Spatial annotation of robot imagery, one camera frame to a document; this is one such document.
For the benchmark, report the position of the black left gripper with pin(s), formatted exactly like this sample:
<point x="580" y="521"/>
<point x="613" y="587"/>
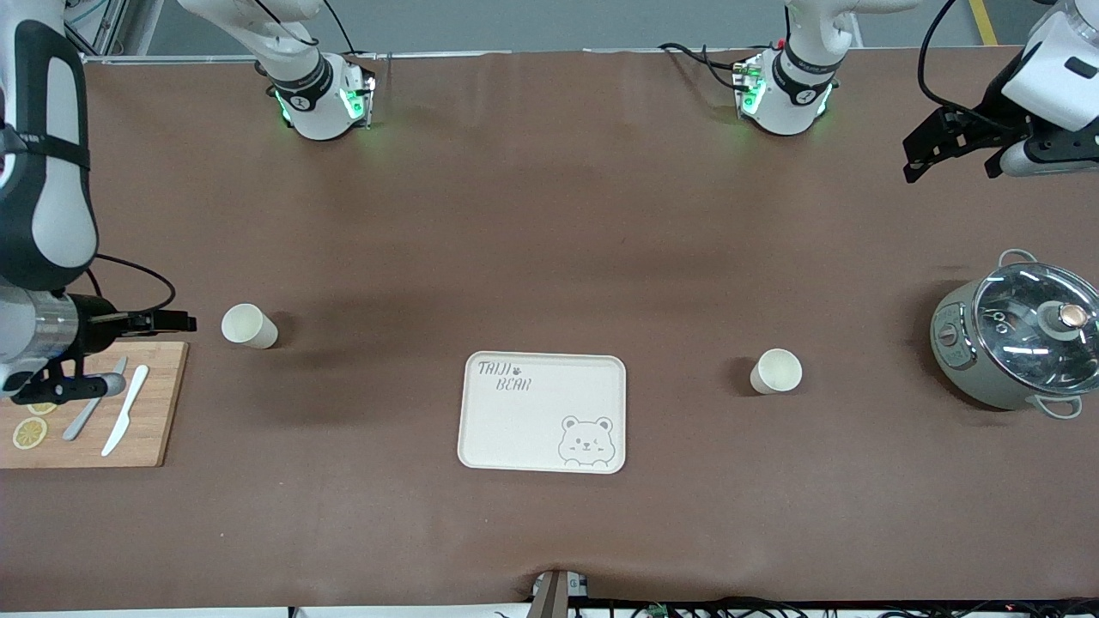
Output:
<point x="990" y="124"/>

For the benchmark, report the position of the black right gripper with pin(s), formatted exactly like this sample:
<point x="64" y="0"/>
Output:
<point x="88" y="324"/>

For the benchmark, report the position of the white IKEA cup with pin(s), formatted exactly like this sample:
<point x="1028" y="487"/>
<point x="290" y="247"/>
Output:
<point x="249" y="326"/>
<point x="776" y="372"/>

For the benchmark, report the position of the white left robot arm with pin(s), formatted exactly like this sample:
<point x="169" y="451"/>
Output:
<point x="794" y="94"/>

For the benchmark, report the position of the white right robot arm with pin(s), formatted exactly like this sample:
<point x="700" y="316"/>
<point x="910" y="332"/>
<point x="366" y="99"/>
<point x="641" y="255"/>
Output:
<point x="51" y="172"/>

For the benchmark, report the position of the bamboo cutting board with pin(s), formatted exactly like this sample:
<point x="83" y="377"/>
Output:
<point x="167" y="403"/>

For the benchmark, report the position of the white plastic knife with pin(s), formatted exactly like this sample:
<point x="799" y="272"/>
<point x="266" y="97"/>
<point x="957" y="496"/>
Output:
<point x="127" y="408"/>

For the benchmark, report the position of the grey plastic knife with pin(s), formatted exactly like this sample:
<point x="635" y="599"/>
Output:
<point x="81" y="421"/>

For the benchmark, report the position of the lemon slice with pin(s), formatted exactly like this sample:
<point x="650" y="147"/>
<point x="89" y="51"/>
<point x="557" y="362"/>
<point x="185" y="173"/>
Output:
<point x="30" y="433"/>
<point x="41" y="409"/>

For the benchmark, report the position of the glass pot lid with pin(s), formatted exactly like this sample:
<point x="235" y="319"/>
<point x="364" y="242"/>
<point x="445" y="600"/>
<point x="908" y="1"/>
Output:
<point x="1022" y="326"/>

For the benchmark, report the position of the grey pot with glass lid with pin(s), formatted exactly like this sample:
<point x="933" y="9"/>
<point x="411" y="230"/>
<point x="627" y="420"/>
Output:
<point x="957" y="360"/>

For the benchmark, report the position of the beige bear print tray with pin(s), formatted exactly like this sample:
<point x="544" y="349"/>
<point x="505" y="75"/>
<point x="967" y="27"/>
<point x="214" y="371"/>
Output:
<point x="524" y="438"/>

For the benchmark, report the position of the brown table mat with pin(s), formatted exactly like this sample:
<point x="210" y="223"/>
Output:
<point x="549" y="215"/>

